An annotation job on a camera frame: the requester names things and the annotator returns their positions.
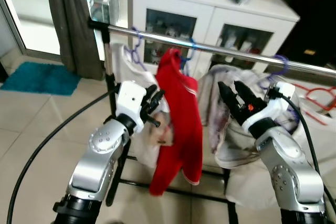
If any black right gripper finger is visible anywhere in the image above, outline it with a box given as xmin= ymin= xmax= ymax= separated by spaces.
xmin=218 ymin=81 xmax=241 ymax=115
xmin=235 ymin=81 xmax=260 ymax=108

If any blue plastic hanger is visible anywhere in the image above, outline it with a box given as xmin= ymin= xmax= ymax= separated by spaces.
xmin=178 ymin=38 xmax=198 ymax=75

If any red plastic hanger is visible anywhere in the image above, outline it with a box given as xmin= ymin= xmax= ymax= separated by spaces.
xmin=290 ymin=81 xmax=336 ymax=113

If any red shirt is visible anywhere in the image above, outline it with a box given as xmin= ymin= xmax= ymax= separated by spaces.
xmin=149 ymin=47 xmax=204 ymax=197

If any white grey-streaked garment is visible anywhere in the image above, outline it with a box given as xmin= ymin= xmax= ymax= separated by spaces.
xmin=198 ymin=64 xmax=305 ymax=169

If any cream t-shirt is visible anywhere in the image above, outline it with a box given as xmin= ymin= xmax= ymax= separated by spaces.
xmin=109 ymin=43 xmax=174 ymax=169

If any white t-shirt with red trim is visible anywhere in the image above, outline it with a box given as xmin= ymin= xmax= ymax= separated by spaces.
xmin=226 ymin=74 xmax=336 ymax=209

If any white glass-door cabinet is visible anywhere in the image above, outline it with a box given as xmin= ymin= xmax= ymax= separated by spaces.
xmin=131 ymin=0 xmax=301 ymax=80

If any grey curtain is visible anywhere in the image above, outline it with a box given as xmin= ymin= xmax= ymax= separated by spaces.
xmin=46 ymin=0 xmax=106 ymax=80

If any teal rug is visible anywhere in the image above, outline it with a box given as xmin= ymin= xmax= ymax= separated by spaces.
xmin=0 ymin=61 xmax=82 ymax=97

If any white-framed glass door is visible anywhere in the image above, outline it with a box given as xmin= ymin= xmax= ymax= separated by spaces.
xmin=0 ymin=0 xmax=53 ymax=59

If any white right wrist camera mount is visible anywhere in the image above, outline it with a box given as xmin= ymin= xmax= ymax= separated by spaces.
xmin=241 ymin=81 xmax=296 ymax=136

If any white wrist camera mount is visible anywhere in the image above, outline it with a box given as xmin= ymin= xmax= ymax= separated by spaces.
xmin=241 ymin=81 xmax=296 ymax=136
xmin=115 ymin=81 xmax=149 ymax=133

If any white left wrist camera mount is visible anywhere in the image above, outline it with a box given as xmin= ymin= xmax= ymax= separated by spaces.
xmin=115 ymin=81 xmax=149 ymax=133

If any clothes rack with silver rail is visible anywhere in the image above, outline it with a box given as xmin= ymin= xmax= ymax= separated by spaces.
xmin=87 ymin=18 xmax=336 ymax=224

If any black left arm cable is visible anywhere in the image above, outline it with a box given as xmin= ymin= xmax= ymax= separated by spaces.
xmin=6 ymin=90 xmax=117 ymax=224

